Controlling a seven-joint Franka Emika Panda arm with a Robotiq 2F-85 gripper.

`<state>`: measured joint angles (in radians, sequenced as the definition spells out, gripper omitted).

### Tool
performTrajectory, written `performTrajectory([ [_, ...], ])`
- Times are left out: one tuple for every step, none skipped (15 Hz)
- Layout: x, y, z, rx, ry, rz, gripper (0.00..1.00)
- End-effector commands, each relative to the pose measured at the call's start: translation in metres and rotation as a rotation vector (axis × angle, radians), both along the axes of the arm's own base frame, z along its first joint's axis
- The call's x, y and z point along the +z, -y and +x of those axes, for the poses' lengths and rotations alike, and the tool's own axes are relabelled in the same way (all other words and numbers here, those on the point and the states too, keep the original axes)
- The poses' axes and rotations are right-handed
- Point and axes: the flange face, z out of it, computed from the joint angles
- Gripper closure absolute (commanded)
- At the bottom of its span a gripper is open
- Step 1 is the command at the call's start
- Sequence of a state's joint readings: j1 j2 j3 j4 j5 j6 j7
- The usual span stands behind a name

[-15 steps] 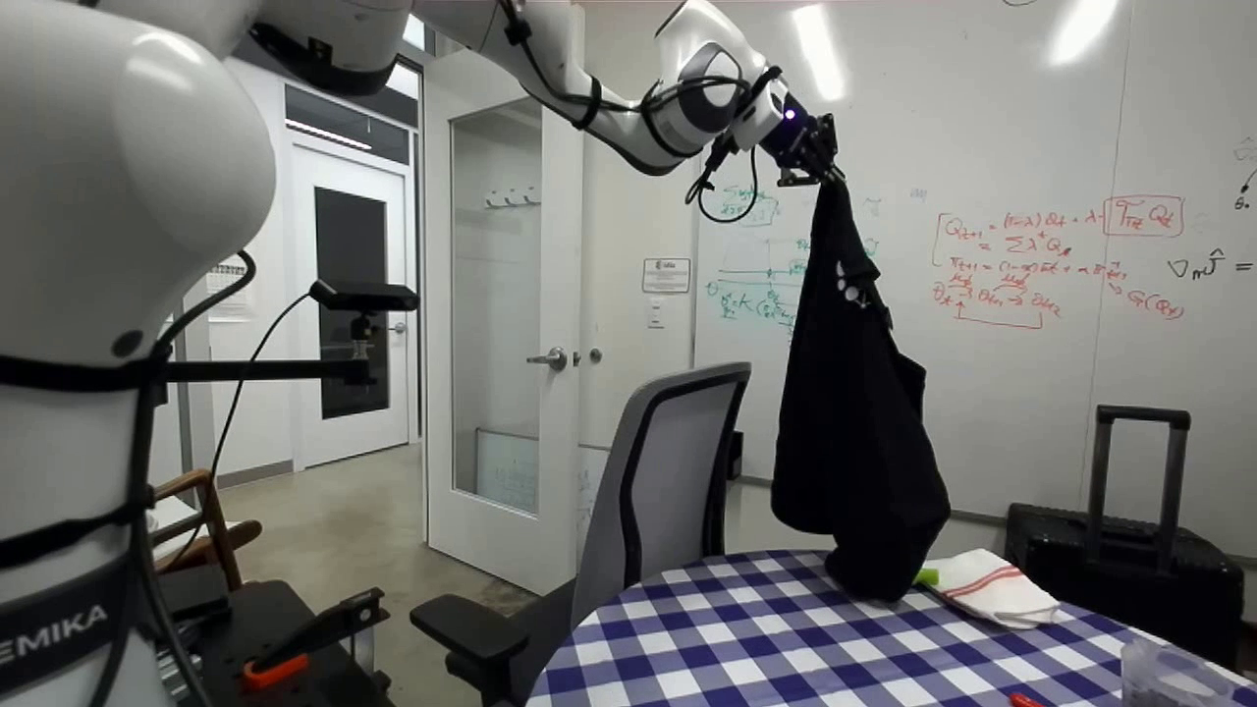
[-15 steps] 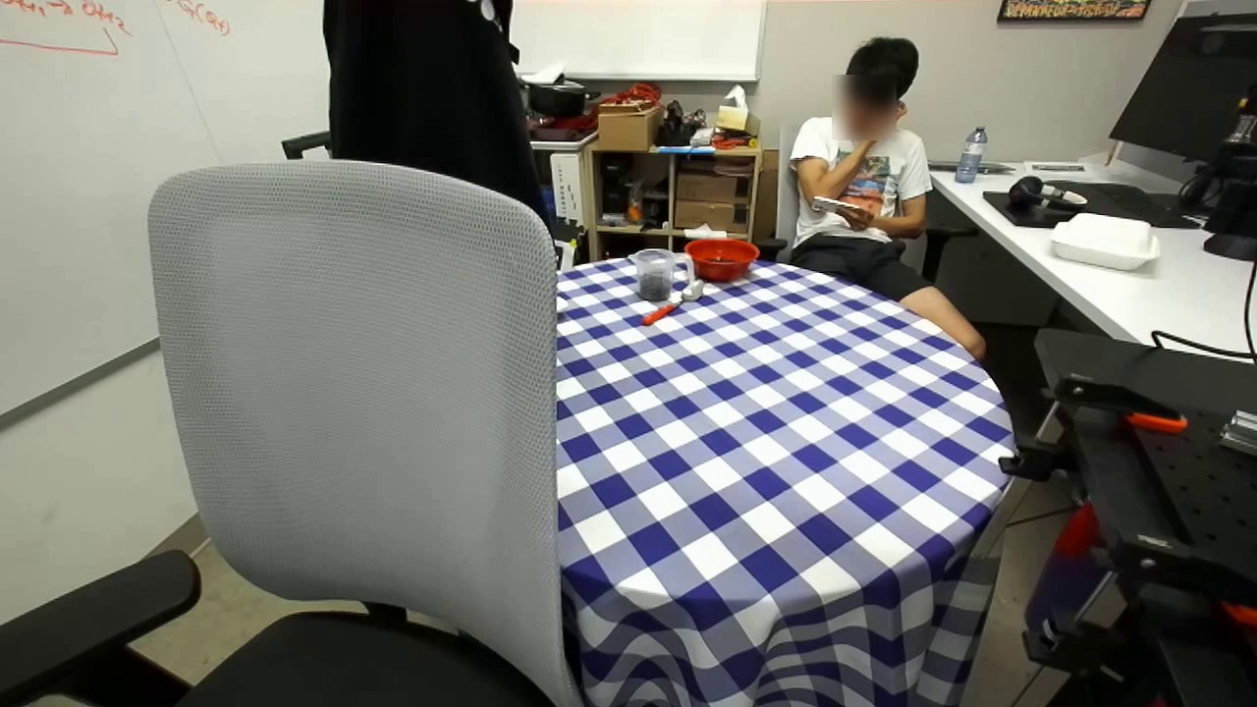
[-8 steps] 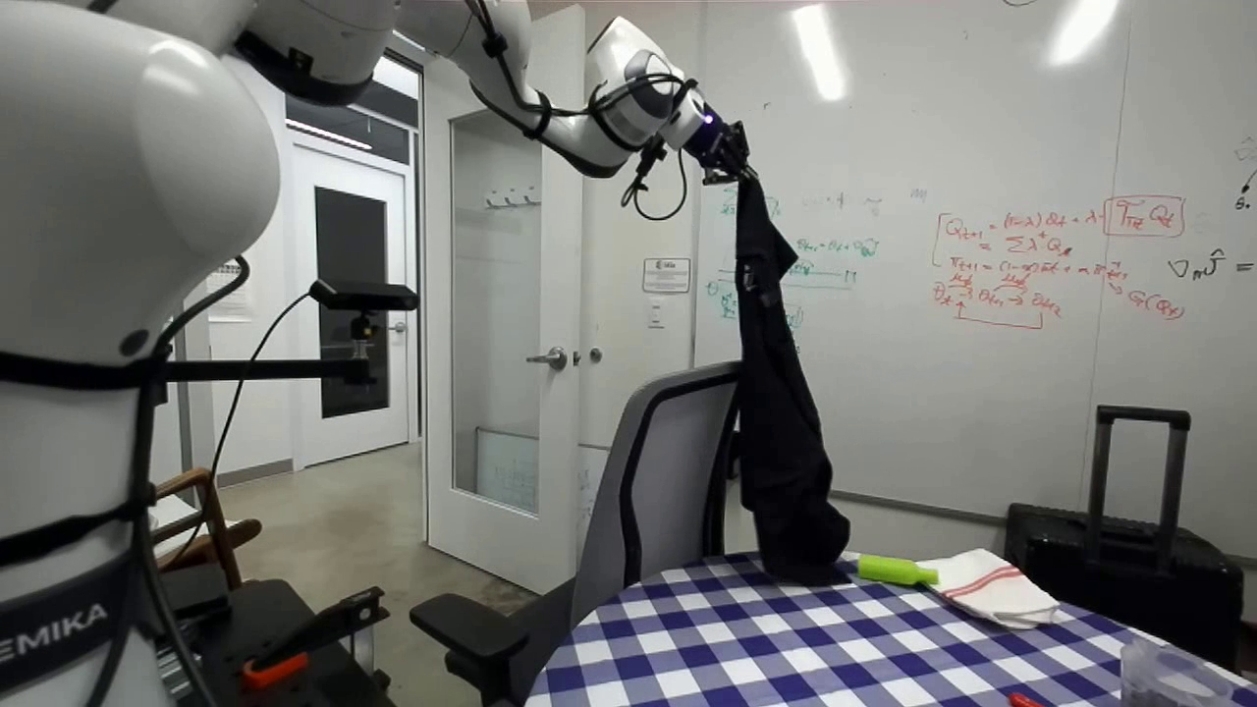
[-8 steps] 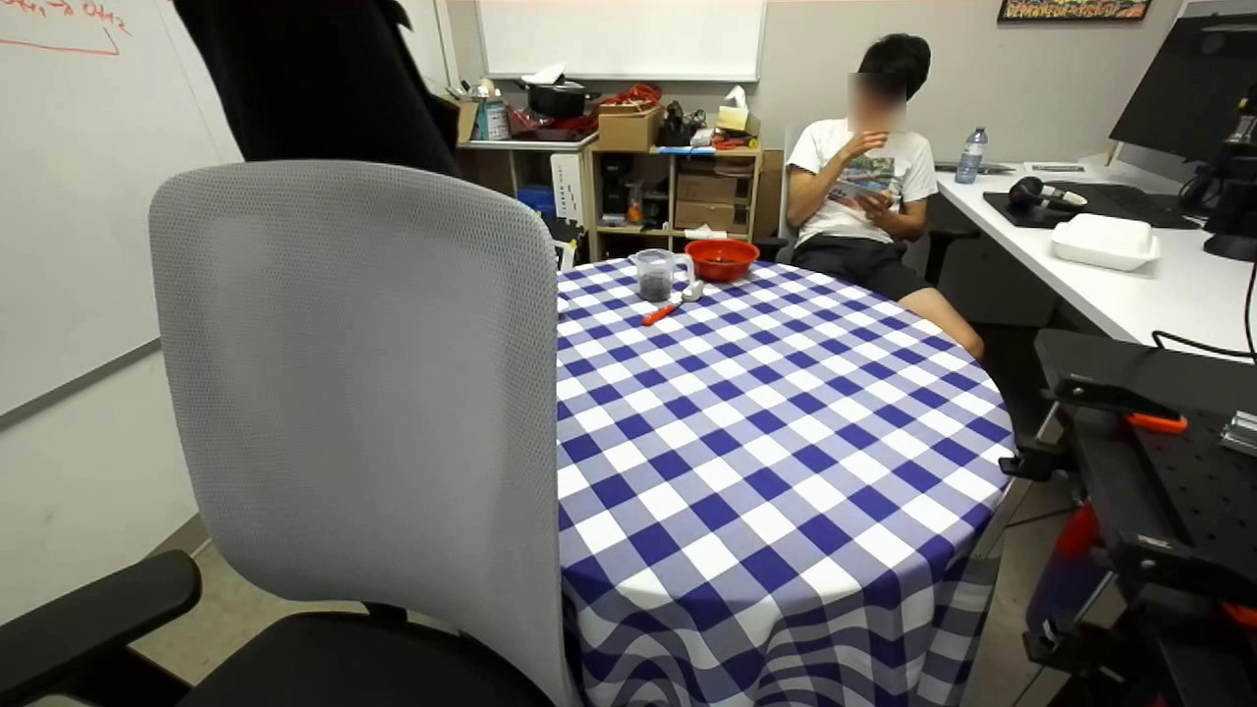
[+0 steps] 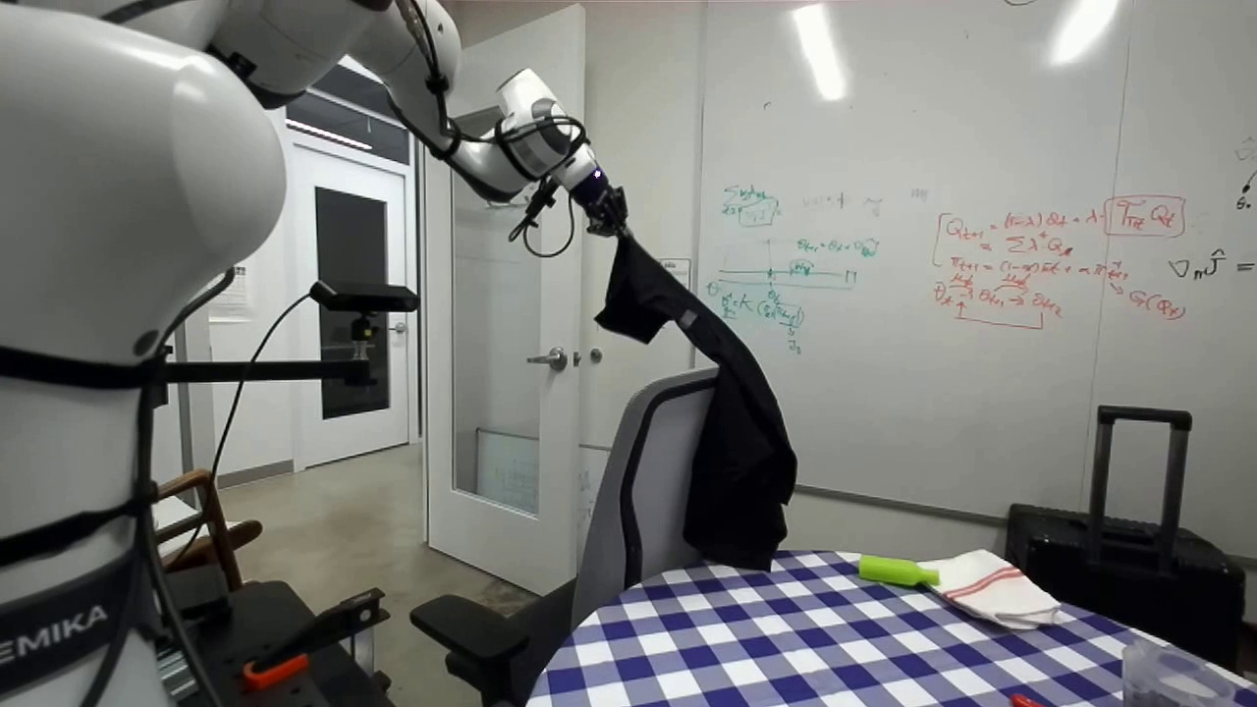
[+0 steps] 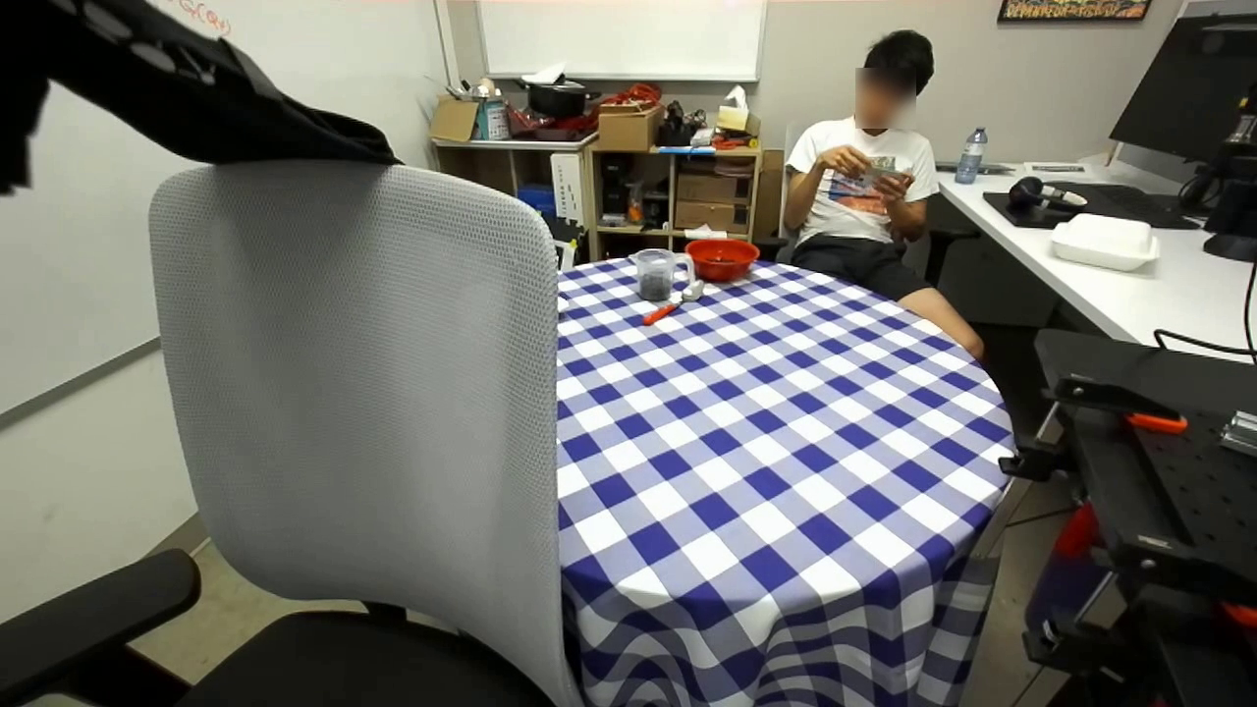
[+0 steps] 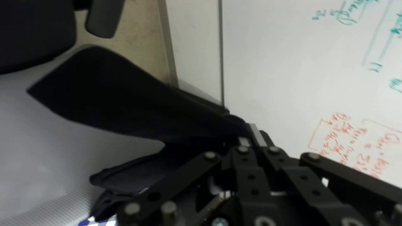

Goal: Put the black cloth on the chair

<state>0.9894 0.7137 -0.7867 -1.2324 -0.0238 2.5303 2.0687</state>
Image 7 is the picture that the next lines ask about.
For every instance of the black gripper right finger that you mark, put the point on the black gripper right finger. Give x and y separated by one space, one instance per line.
317 184

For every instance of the black chair armrest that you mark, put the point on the black chair armrest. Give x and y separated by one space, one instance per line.
104 17

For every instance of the whiteboard with red writing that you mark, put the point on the whiteboard with red writing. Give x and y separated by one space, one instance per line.
301 63

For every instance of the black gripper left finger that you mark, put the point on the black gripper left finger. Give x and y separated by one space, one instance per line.
196 176

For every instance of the blue white checkered tablecloth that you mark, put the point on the blue white checkered tablecloth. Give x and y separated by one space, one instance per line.
88 220

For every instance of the black chair seat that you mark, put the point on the black chair seat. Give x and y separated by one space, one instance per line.
32 30

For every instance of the black cloth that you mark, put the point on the black cloth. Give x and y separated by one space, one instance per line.
125 101

